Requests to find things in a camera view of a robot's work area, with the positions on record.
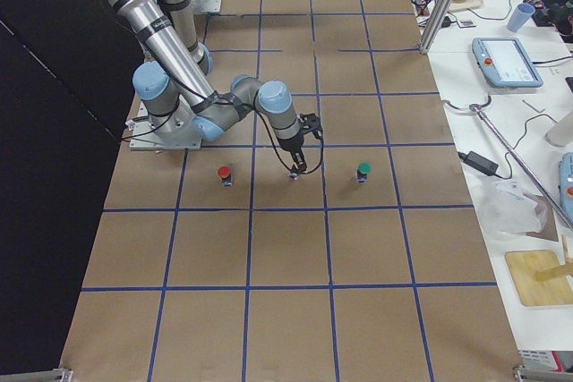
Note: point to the blue plastic cup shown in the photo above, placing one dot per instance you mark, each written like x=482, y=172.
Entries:
x=520, y=16

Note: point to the clear plastic bag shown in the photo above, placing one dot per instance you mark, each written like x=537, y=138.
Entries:
x=506, y=207

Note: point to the blue teach pendant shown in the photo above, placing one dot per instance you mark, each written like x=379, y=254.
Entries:
x=566, y=179
x=504, y=63

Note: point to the wooden cutting board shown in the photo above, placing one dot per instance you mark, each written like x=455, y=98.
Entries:
x=540, y=279

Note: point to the black power adapter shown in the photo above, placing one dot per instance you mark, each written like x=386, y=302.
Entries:
x=480, y=163

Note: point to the metal rod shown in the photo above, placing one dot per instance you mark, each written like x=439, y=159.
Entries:
x=478, y=110

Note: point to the red push button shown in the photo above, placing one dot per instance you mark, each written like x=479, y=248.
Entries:
x=225, y=175

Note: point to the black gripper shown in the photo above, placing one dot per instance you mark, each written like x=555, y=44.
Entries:
x=291, y=145

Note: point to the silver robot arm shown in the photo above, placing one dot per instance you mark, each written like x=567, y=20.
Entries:
x=179, y=68

